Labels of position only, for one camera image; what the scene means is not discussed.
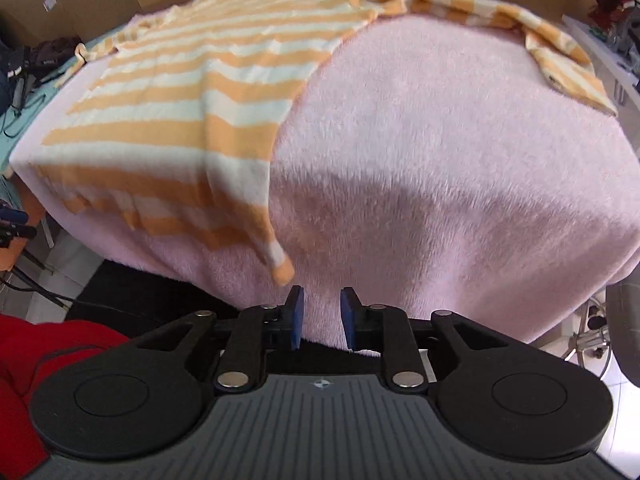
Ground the dark brown cloth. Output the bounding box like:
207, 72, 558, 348
34, 36, 84, 69

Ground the orange white striped shirt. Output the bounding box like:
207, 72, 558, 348
37, 0, 621, 283

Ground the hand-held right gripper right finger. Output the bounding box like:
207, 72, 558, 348
340, 286, 526, 394

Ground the person's red clothing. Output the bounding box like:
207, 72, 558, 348
0, 312, 134, 480

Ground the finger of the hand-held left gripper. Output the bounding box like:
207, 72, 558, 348
0, 205, 38, 250

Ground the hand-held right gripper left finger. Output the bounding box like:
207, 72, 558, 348
131, 285, 305, 393

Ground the black cable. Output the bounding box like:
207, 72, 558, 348
0, 259, 151, 322

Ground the pink fluffy blanket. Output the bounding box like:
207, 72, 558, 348
9, 12, 640, 357

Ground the teal cloth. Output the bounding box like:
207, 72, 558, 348
0, 25, 127, 211

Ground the white side table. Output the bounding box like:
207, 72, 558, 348
562, 12, 640, 112

